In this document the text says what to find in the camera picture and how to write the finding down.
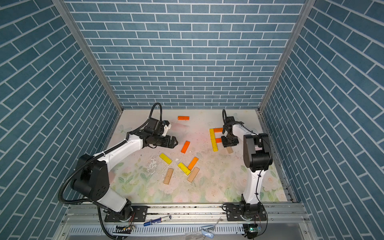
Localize yellow block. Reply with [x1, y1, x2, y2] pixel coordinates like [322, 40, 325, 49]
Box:
[178, 163, 191, 176]
[210, 129, 216, 142]
[211, 139, 219, 152]
[159, 153, 172, 165]

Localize light orange block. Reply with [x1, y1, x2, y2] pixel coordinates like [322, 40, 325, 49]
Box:
[188, 157, 199, 170]

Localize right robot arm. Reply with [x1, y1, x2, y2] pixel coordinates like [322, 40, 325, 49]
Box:
[222, 121, 273, 214]

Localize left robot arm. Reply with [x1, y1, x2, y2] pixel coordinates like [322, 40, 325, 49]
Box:
[71, 134, 178, 219]

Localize small circuit board green led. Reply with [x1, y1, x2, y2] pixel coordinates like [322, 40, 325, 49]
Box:
[242, 224, 260, 240]

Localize clear tape scraps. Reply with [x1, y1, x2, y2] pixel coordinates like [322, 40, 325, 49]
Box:
[185, 225, 215, 240]

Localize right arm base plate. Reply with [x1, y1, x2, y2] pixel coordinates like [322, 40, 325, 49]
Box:
[222, 203, 268, 222]

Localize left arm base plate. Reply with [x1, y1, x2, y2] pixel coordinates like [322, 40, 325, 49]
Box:
[104, 206, 149, 223]

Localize blue handled screwdriver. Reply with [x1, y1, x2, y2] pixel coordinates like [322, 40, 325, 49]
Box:
[144, 215, 172, 227]

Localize wire connector bundle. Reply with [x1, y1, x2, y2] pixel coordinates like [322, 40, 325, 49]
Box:
[113, 225, 136, 235]

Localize aluminium front rail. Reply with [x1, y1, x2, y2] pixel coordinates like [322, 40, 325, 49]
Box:
[63, 202, 310, 225]

